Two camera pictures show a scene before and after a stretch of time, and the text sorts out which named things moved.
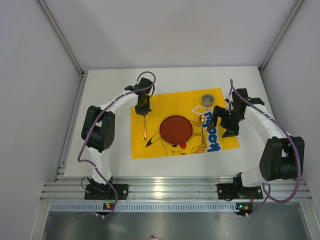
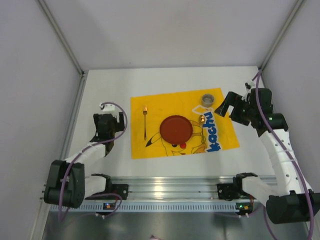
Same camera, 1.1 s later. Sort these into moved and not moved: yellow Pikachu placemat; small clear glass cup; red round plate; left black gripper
Moved: left black gripper
Not moved: red round plate; small clear glass cup; yellow Pikachu placemat
